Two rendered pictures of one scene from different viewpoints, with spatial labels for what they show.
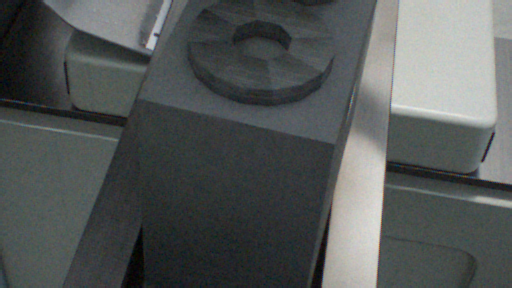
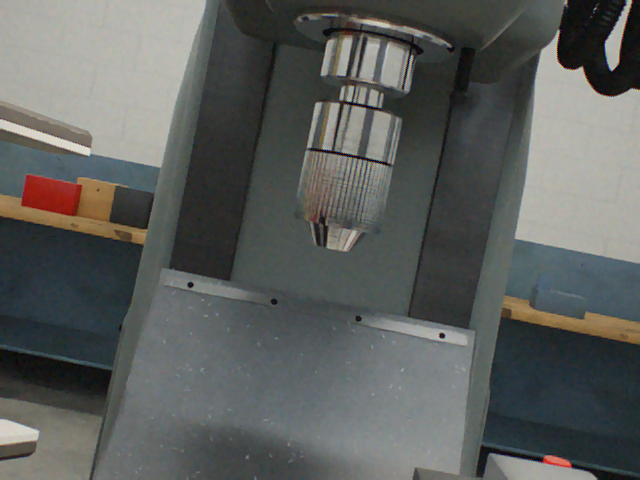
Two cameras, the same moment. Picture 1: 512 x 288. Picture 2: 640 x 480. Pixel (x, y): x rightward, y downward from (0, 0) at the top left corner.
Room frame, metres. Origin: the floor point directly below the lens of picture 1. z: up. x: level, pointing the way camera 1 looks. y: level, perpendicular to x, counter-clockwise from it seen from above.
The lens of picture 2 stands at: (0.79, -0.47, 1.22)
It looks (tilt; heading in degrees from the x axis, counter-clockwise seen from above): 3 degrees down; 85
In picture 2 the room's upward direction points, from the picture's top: 11 degrees clockwise
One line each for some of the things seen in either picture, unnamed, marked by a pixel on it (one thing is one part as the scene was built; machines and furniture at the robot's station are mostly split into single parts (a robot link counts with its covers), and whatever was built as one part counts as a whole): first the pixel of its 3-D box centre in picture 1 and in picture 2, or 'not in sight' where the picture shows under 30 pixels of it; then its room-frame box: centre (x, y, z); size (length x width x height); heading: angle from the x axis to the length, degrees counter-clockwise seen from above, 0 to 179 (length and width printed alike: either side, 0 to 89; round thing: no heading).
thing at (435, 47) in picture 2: not in sight; (374, 34); (0.83, -0.03, 1.31); 0.09 x 0.09 x 0.01
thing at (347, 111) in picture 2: not in sight; (357, 117); (0.83, -0.03, 1.26); 0.05 x 0.05 x 0.01
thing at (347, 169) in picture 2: not in sight; (345, 178); (0.83, -0.03, 1.23); 0.05 x 0.05 x 0.06
